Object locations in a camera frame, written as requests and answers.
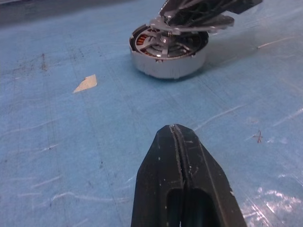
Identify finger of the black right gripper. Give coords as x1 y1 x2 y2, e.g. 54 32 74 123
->
162 0 229 26
226 0 264 14

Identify beige tape patch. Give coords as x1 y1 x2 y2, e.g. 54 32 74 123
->
72 74 98 94

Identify blue plastic table cover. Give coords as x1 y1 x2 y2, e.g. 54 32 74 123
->
0 0 303 227

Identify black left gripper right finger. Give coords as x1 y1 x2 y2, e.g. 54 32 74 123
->
174 124 248 227

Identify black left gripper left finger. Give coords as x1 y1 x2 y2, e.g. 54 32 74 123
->
131 124 185 227

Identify silver motor housing copper windings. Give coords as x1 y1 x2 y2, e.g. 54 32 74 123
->
129 23 210 79

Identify finned silver motor lid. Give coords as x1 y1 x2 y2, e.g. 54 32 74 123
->
149 13 235 36

